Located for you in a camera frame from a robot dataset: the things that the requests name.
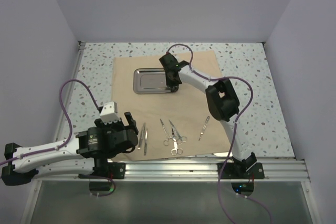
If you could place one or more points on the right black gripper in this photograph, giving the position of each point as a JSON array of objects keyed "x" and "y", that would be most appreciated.
[{"x": 170, "y": 83}]

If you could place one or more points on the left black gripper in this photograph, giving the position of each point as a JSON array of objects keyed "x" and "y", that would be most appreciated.
[{"x": 131, "y": 123}]

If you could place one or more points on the steel instrument tray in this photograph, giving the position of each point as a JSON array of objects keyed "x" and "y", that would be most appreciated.
[{"x": 149, "y": 81}]

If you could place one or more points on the beige cloth wrap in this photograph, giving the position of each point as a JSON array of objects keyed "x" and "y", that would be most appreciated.
[{"x": 187, "y": 109}]

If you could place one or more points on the steel tweezers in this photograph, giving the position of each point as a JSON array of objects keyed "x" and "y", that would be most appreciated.
[
  {"x": 145, "y": 142},
  {"x": 142, "y": 136}
]

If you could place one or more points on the steel forceps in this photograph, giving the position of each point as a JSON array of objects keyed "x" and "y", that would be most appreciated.
[{"x": 180, "y": 138}]

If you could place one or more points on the steel clamp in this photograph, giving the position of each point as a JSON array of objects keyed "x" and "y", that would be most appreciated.
[{"x": 166, "y": 142}]

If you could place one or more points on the steel scissors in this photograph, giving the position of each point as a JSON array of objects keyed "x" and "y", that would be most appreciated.
[{"x": 176, "y": 150}]

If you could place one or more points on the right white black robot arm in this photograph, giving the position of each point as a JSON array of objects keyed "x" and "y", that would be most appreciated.
[{"x": 223, "y": 105}]

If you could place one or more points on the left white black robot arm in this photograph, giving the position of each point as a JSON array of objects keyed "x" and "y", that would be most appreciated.
[{"x": 22, "y": 163}]

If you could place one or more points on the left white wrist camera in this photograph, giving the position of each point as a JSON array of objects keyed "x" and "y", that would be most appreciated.
[{"x": 109, "y": 113}]

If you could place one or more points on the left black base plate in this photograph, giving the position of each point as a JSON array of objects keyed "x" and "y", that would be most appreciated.
[{"x": 113, "y": 171}]

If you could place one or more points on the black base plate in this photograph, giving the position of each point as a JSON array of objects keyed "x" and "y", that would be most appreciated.
[
  {"x": 113, "y": 171},
  {"x": 241, "y": 170}
]

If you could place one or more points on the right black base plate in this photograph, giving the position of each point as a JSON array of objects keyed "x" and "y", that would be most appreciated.
[{"x": 241, "y": 170}]

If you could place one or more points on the aluminium front rail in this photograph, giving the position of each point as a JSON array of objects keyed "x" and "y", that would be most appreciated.
[{"x": 185, "y": 169}]

